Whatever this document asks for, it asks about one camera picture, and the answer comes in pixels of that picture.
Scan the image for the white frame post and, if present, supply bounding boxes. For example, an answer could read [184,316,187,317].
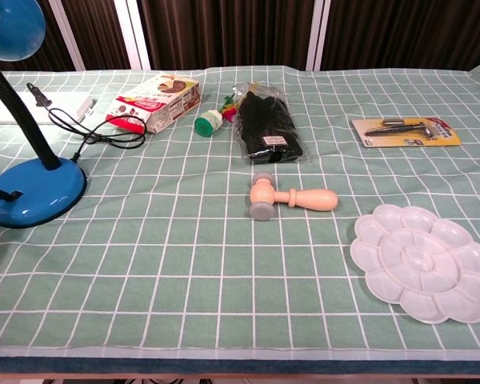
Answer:
[305,0,332,72]
[113,0,152,72]
[47,0,86,72]

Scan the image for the white power strip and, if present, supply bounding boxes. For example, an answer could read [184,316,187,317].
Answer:
[0,91,95,126]

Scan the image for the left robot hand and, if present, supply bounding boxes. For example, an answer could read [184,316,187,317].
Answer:
[0,186,24,202]

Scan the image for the green white checked tablecloth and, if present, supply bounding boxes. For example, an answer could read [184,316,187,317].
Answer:
[0,59,480,362]

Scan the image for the green feather shuttlecock toy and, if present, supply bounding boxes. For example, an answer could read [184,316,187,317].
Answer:
[194,94,238,138]

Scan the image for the red white snack box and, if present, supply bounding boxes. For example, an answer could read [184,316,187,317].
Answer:
[105,72,202,134]

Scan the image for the small wooden toy hammer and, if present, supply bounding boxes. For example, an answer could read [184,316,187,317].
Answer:
[249,171,339,222]

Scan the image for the blue gooseneck desk lamp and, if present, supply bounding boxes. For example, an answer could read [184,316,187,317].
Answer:
[0,0,89,230]

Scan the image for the dark pleated curtain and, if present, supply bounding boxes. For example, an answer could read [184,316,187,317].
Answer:
[0,0,480,73]

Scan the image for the white flower paint palette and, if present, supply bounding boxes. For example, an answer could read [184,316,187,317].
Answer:
[349,203,480,326]

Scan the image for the black lamp power cable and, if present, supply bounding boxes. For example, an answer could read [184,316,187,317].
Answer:
[26,82,147,163]

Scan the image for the black gloves in plastic bag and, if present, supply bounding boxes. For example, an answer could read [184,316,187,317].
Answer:
[231,82,311,166]

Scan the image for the razor in yellow blister pack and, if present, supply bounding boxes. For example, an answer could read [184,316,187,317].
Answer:
[351,116,463,150]

